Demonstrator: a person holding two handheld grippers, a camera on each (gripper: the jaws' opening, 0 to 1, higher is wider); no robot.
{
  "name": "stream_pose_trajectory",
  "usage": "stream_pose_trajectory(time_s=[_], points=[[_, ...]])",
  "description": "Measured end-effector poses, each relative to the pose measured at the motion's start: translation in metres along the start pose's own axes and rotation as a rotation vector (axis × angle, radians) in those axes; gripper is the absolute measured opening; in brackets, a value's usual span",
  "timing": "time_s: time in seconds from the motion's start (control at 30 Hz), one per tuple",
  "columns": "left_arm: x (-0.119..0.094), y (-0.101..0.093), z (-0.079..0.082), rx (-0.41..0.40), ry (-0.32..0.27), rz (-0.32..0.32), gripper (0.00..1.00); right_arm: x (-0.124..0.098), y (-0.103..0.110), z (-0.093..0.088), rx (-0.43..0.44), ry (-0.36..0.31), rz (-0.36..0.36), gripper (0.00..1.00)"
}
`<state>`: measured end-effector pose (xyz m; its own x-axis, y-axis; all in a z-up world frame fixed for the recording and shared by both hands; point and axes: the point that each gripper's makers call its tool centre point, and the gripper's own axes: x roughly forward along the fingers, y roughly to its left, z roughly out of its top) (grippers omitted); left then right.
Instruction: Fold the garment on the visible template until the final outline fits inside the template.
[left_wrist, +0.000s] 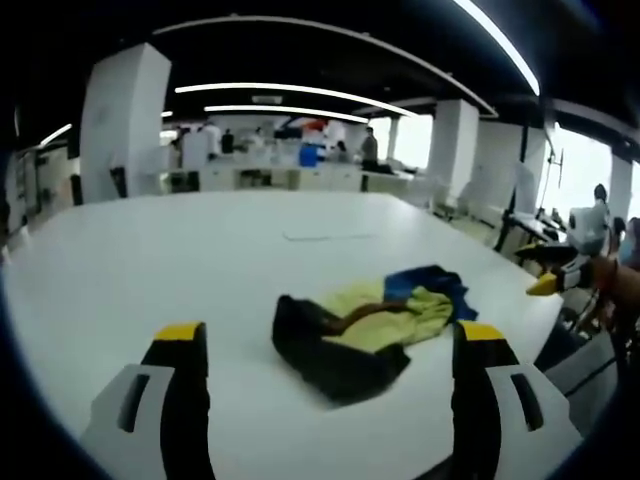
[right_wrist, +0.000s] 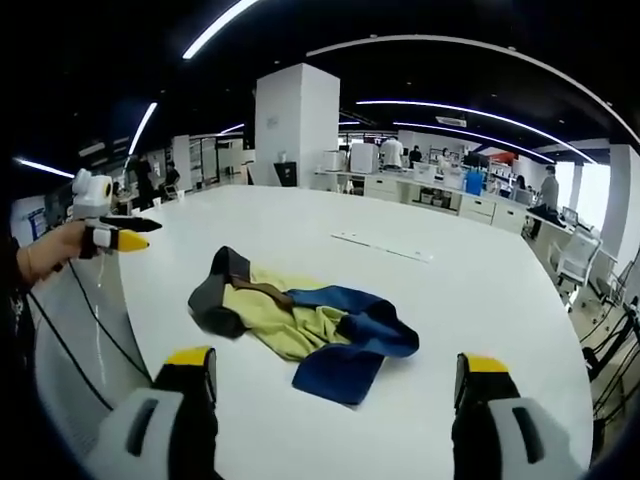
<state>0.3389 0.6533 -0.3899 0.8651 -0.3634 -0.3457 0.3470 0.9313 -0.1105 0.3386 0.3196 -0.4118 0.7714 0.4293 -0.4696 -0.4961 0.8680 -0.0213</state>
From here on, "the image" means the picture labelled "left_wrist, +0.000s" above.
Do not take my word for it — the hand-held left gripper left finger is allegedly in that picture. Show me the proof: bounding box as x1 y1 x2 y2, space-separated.
79 321 217 480

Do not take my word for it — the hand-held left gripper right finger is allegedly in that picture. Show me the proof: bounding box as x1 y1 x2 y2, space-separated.
448 319 585 480

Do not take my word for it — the black yellow blue garment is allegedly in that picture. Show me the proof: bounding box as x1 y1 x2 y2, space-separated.
271 264 480 407

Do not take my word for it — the person's right hand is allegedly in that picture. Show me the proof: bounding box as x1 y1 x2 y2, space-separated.
589 256 632 301

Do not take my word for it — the black metal stand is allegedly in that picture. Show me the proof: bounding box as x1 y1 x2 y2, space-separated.
493 123 569 254

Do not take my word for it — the white square pillar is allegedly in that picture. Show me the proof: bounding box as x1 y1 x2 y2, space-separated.
428 98 481 199
79 42 173 204

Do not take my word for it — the long ceiling light strip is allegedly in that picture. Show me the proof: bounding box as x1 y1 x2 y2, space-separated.
203 103 371 125
451 0 542 97
174 82 418 119
38 122 74 148

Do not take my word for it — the long white counter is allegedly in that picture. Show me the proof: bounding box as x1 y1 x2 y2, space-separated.
167 163 417 194

